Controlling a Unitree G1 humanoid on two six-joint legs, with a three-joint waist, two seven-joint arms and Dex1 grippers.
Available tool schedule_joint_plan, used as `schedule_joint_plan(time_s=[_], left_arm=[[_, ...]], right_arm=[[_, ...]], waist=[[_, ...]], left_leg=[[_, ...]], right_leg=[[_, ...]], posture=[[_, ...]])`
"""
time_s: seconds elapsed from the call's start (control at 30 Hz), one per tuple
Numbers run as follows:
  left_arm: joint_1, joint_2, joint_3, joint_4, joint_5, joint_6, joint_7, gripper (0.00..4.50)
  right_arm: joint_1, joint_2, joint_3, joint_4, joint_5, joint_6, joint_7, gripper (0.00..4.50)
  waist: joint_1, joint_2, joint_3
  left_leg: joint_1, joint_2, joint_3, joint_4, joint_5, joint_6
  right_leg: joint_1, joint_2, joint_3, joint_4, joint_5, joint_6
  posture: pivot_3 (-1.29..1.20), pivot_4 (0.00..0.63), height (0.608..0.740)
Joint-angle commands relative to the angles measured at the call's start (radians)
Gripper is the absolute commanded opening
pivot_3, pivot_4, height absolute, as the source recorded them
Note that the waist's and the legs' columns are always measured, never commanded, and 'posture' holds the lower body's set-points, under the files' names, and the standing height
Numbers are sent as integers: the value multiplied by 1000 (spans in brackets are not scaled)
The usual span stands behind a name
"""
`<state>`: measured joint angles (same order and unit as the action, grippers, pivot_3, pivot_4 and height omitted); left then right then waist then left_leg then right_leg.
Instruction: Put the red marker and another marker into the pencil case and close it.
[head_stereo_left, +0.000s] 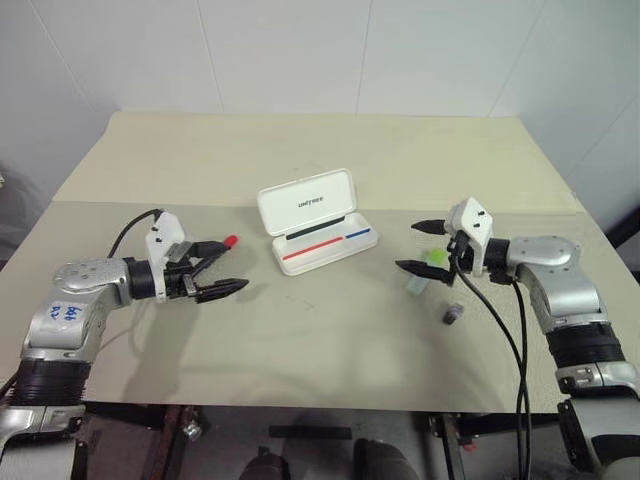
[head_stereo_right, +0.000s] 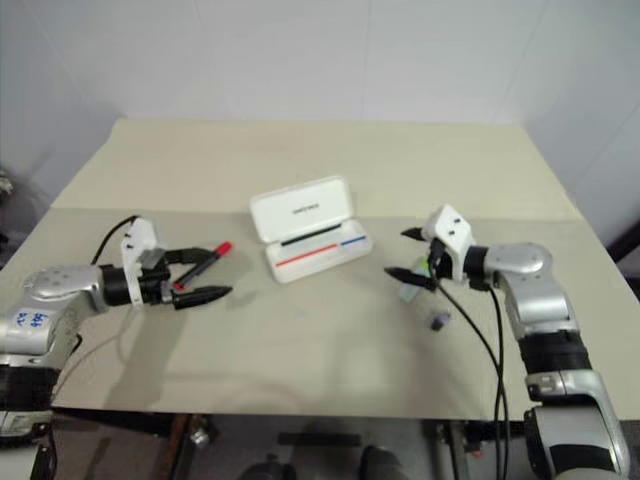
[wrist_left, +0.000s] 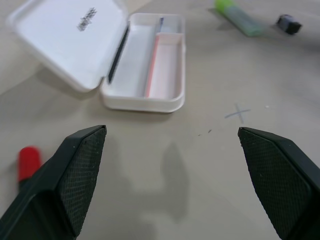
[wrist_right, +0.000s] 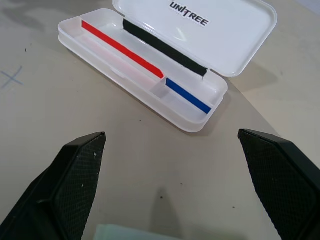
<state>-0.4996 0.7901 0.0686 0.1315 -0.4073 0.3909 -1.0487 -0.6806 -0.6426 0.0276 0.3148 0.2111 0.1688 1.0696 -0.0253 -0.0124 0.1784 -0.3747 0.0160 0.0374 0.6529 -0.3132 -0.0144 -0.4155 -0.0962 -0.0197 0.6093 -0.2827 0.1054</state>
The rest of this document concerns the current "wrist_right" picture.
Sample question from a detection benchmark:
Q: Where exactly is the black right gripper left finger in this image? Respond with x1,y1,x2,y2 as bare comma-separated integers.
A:
0,131,107,240

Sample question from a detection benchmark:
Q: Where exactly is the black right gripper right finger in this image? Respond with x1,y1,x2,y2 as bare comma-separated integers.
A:
237,128,320,240

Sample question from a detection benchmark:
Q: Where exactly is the green eraser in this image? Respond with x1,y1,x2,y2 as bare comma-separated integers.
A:
93,223,153,240

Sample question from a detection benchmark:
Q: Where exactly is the white plastic pencil case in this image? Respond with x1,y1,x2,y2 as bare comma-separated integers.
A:
57,0,278,133

